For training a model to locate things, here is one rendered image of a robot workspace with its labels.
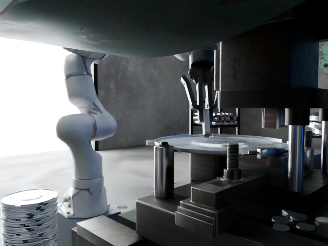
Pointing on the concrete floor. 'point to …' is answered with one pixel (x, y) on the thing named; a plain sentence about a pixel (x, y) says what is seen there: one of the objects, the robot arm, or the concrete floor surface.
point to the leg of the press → (105, 234)
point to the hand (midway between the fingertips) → (205, 122)
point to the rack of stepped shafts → (225, 118)
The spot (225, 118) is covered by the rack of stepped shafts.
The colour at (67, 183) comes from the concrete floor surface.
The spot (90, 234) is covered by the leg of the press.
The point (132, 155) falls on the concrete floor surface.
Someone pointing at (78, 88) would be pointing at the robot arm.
